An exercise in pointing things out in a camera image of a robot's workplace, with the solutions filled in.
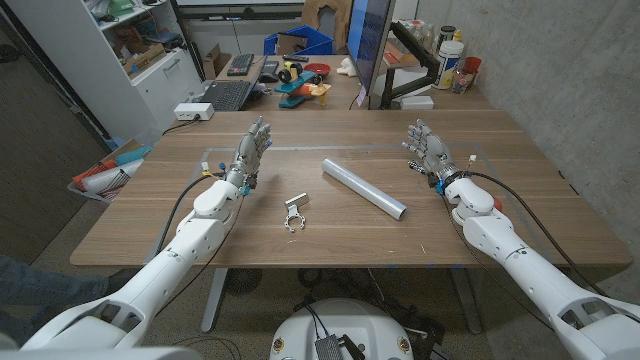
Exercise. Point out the black keyboard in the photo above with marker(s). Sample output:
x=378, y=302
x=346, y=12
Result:
x=240, y=65

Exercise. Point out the black floor fan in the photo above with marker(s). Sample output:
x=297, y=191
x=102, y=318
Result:
x=242, y=281

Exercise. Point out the floor bin of rolls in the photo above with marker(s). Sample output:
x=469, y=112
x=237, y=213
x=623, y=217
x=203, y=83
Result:
x=110, y=177

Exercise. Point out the black remote control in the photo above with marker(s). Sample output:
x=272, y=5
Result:
x=295, y=58

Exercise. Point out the person's blue jeans leg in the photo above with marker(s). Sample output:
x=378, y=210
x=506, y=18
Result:
x=40, y=292

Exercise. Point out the red bowl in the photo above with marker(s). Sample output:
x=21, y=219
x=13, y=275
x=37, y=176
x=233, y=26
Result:
x=317, y=68

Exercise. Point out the flat computer monitor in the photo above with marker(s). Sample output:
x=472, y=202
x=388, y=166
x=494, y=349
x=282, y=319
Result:
x=367, y=40

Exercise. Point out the clear glass jar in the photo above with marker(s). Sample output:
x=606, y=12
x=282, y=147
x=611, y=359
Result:
x=461, y=81

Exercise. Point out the person's dark shoe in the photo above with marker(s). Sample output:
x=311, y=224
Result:
x=120, y=280

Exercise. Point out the white labelled canister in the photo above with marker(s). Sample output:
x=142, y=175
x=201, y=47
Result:
x=447, y=65

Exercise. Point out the white power strip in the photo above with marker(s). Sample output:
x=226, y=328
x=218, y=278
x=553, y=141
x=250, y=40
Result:
x=194, y=111

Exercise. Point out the open cardboard box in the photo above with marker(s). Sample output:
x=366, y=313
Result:
x=214, y=62

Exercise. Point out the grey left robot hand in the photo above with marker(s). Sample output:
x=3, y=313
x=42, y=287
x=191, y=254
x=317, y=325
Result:
x=250, y=150

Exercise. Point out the grey table leg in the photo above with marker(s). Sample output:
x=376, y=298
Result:
x=214, y=300
x=466, y=300

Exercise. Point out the yellow bottle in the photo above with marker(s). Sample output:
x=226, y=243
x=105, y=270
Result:
x=457, y=36

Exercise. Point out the small white box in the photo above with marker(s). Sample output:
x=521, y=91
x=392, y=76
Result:
x=416, y=102

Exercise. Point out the small metal clamp bracket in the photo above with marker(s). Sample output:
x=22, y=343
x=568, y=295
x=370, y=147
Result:
x=295, y=202

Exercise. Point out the blue plastic bin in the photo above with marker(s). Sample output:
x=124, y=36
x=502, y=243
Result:
x=315, y=40

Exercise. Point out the dark bottle with black lid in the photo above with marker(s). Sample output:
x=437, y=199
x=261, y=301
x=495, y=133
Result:
x=446, y=35

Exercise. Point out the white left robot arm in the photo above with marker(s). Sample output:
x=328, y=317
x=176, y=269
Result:
x=165, y=270

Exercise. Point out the red cup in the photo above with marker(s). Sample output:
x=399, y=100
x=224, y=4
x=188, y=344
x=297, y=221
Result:
x=472, y=64

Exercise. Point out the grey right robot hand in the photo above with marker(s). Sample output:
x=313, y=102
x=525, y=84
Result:
x=432, y=147

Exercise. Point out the pink sticky note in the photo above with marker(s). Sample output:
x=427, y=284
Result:
x=361, y=97

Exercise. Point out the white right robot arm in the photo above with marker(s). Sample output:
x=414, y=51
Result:
x=525, y=270

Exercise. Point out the cardboard box on shelf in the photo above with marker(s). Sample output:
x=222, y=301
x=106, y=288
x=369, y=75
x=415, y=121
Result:
x=145, y=59

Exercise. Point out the white robot torso base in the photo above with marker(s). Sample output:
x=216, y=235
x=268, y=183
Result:
x=345, y=325

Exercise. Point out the colourful toy airplane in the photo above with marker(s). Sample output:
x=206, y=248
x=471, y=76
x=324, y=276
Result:
x=300, y=87

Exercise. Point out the white shelf cabinet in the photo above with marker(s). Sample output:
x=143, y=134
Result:
x=100, y=75

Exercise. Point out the black laptop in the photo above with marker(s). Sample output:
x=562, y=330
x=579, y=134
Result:
x=227, y=95

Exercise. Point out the black computer mouse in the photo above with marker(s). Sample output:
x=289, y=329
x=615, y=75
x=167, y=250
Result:
x=268, y=78

